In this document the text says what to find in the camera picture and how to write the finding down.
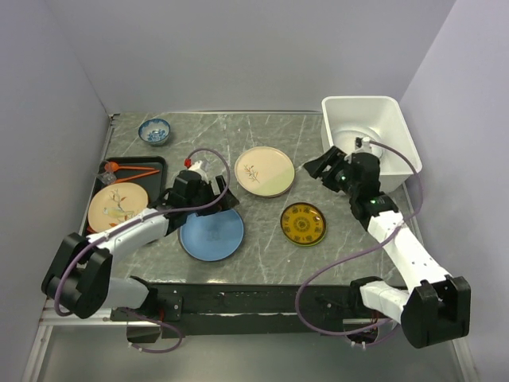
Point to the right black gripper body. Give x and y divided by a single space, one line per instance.
343 181

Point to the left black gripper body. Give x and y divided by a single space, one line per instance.
205 195

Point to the white smooth deep plate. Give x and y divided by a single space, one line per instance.
346 138

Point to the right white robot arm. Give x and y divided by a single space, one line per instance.
435 307

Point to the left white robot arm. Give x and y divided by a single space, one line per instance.
79 278

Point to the white plastic bin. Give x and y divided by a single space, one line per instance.
376 117

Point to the black tray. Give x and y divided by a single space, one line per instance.
153 184

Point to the blue plate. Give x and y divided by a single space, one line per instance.
212 238

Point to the cream plate with twig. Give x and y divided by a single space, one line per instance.
264 171

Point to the yellow patterned plate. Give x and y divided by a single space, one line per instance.
303 224

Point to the blue white porcelain bowl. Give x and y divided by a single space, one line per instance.
154 132

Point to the orange chopstick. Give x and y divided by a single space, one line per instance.
137 176

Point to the cream plate with bird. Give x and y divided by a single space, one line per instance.
116 204

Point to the orange spoon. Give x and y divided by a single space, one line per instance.
114 166

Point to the clear plastic cup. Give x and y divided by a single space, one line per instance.
106 177

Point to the black base beam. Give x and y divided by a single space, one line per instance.
223 309

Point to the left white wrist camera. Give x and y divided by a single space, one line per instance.
198 166

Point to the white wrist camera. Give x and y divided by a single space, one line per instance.
198 166
363 145

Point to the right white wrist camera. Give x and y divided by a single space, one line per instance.
363 145

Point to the aluminium rail frame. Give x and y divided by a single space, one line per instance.
49 320

